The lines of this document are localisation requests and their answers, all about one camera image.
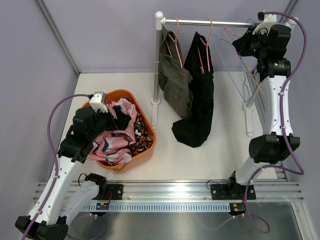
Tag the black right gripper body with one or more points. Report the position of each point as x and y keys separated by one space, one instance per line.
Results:
x=260 y=50

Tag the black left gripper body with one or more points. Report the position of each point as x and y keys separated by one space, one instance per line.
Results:
x=104 y=122

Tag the pink wire hanger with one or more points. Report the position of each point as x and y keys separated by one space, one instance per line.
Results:
x=207 y=44
x=175 y=40
x=240 y=57

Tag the orange camouflage print shorts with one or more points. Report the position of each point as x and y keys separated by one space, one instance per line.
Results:
x=142 y=140

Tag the pink shark print shorts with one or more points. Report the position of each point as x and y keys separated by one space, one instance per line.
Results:
x=112 y=147

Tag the blue wire hanger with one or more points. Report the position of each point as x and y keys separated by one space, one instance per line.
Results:
x=231 y=61

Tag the black shorts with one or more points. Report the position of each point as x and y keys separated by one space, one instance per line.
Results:
x=194 y=131

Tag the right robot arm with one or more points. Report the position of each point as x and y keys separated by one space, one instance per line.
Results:
x=277 y=141

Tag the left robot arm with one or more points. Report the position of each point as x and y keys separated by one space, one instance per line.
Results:
x=51 y=216

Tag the olive green shorts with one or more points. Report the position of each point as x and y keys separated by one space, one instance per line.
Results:
x=173 y=80

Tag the white and steel clothes rack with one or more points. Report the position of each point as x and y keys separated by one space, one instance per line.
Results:
x=160 y=20

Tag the orange plastic laundry basket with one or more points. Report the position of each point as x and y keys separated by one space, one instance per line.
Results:
x=142 y=157

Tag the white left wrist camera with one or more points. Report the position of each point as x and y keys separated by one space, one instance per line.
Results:
x=97 y=102

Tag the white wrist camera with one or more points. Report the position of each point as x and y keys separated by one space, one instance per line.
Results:
x=97 y=102
x=266 y=21

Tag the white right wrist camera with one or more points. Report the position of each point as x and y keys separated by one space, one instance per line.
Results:
x=266 y=21

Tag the white slotted cable duct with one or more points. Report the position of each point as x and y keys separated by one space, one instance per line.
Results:
x=157 y=207

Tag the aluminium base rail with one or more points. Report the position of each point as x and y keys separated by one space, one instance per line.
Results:
x=266 y=190

